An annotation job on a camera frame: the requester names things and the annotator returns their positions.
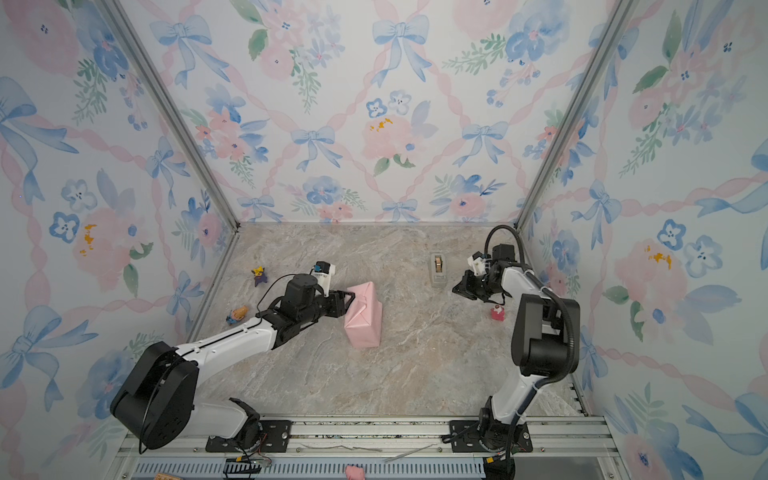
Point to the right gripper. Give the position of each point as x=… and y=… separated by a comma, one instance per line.
x=465, y=286

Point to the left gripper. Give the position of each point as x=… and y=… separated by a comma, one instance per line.
x=338, y=306

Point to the purple wrapping paper sheet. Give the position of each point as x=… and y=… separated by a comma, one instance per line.
x=363, y=320

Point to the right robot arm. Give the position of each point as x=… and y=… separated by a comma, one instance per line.
x=543, y=347

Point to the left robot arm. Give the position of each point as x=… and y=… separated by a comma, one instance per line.
x=158, y=402

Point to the pink red toy figure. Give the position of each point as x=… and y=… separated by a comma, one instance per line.
x=497, y=313

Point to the yellow purple toy figure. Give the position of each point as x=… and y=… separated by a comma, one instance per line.
x=259, y=276

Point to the orange toy figure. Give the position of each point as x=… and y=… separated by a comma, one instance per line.
x=237, y=315

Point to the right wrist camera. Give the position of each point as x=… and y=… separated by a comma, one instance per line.
x=479, y=264

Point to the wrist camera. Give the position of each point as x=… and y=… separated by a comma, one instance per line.
x=323, y=271
x=479, y=264

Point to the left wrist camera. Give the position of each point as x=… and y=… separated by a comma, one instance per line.
x=323, y=271

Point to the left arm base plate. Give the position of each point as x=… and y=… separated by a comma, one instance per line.
x=265, y=436

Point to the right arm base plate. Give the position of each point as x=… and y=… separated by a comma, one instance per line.
x=465, y=436

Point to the pink object on rail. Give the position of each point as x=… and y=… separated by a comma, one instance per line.
x=353, y=472

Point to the aluminium rail frame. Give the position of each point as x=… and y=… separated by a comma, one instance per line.
x=575, y=447

